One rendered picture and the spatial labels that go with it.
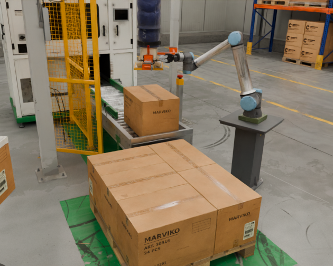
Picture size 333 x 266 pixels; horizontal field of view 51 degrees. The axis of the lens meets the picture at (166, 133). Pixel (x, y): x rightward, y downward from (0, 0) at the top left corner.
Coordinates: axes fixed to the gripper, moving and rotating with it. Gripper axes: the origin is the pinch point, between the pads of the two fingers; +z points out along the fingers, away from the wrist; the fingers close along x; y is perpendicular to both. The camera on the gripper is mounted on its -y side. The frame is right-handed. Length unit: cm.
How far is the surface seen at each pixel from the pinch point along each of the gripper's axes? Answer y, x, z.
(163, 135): -10, -75, 0
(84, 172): 55, -134, 66
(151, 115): -5, -54, 11
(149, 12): 17.4, 40.2, 3.5
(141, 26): 22.5, 27.9, 9.4
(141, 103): -1.2, -41.1, 20.1
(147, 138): -10, -75, 18
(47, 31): 58, 22, 90
